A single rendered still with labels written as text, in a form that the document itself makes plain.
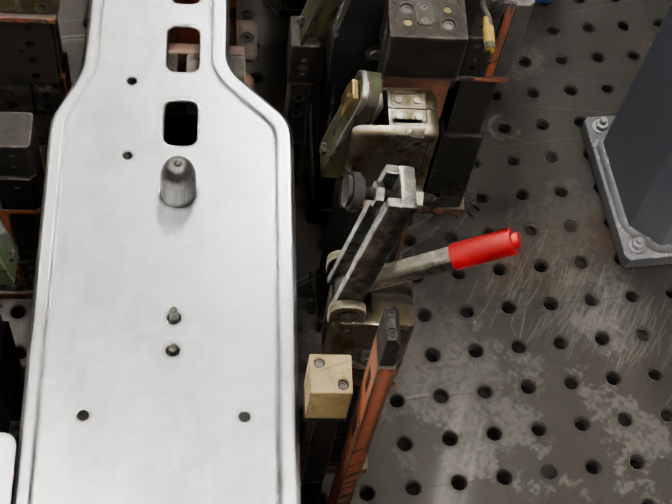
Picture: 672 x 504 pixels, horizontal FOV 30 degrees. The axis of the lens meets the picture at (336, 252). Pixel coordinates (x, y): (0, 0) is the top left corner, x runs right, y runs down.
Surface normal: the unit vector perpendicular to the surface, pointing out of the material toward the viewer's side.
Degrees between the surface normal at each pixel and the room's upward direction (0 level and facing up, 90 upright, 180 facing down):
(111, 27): 0
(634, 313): 0
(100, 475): 0
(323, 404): 90
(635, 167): 90
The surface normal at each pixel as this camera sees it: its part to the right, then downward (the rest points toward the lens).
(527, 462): 0.10, -0.50
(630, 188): -0.98, 0.08
